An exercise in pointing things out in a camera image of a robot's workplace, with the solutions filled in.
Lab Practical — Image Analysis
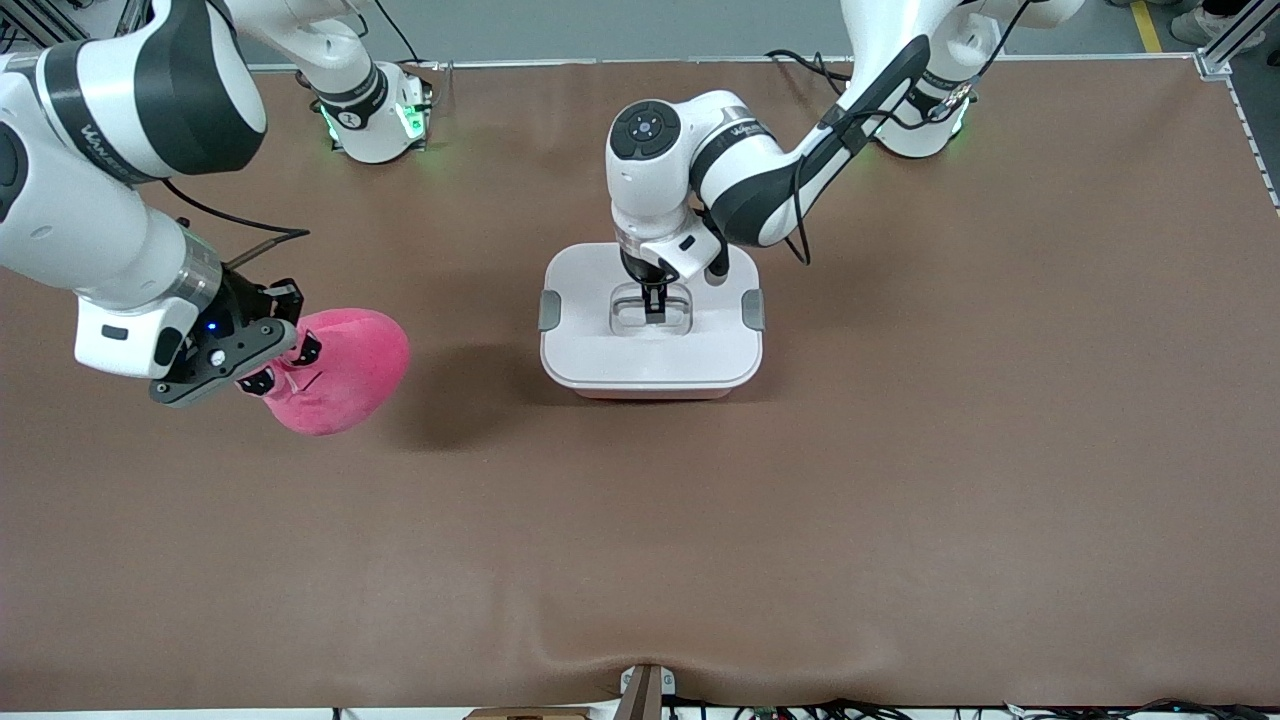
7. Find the white box lid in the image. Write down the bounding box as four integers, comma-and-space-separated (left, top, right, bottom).
538, 241, 766, 391

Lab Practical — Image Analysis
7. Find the pink plush toy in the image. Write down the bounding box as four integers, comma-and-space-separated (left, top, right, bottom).
237, 308, 412, 437

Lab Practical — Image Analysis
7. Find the pink plastic box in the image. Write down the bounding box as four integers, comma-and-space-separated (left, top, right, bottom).
570, 384, 741, 402

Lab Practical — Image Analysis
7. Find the brown table cover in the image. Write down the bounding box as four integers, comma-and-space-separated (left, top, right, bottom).
0, 60, 1280, 713

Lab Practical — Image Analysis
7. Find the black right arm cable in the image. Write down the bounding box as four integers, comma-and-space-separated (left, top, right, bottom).
160, 178, 311, 271

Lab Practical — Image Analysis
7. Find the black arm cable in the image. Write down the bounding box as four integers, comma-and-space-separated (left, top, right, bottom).
790, 0, 1031, 266
160, 178, 311, 271

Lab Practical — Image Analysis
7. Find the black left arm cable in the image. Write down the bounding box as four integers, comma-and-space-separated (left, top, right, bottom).
790, 0, 1031, 266

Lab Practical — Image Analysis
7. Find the black left base cable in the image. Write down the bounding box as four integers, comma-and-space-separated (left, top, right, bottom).
765, 48, 851, 86

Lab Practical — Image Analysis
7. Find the black base cable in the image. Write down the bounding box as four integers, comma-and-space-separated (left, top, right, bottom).
765, 48, 851, 86
375, 0, 426, 66

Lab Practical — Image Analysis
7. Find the black right base cable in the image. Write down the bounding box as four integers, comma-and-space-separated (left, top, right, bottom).
375, 0, 426, 66

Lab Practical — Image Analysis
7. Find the aluminium frame post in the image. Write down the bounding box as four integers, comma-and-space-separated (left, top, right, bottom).
1195, 0, 1280, 81
0, 0, 61, 49

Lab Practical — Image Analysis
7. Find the metal bracket with brown post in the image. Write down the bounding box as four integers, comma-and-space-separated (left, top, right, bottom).
618, 663, 677, 720

